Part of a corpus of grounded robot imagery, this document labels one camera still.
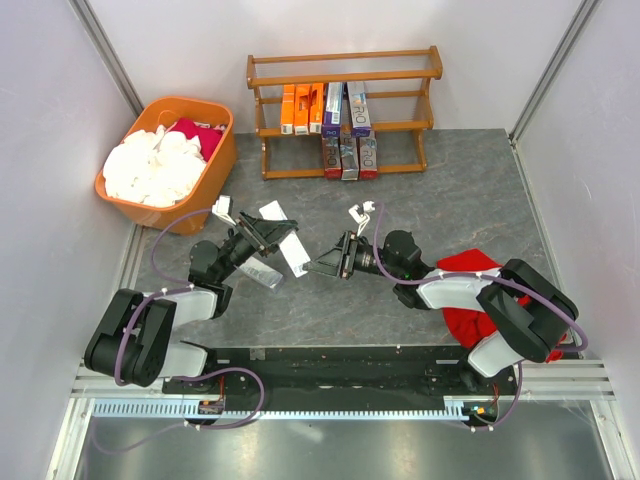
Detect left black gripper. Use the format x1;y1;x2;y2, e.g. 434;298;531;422
216;210;298;282

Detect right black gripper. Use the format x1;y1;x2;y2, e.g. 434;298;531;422
303;230;402;280

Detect silver toothpaste box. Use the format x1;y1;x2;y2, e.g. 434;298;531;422
238;257;284;292
259;200;311;278

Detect red silver R&O box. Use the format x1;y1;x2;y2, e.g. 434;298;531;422
322;137;342;180
340;133;360;181
358;131;378;180

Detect orange Curaprox toothpaste box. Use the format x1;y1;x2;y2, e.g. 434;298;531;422
280;84;296;135

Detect purple white R.O toothpaste box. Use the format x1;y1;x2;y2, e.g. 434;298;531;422
347;81;371;138

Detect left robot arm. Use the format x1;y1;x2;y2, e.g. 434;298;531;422
84;212;298;387

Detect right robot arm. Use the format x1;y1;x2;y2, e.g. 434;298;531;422
303;230;579;394

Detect wooden two-tier shelf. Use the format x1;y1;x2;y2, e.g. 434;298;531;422
246;45;444;180

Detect magenta cloth in bin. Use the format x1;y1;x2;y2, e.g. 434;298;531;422
169;117;227;162

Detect white crumpled cloths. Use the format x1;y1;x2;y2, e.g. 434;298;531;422
102;126;206;208

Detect red cloth on table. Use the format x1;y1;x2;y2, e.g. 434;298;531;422
437;249;578;363

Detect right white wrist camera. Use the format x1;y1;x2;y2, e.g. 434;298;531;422
348;201;375;236

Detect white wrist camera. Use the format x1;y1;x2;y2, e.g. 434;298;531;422
348;201;375;236
211;195;237;227

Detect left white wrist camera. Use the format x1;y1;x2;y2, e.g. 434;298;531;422
211;195;237;227

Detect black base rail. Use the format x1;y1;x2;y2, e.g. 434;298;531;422
162;344;519;401

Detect slotted cable duct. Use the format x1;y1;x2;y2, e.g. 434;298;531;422
93;398;492;421

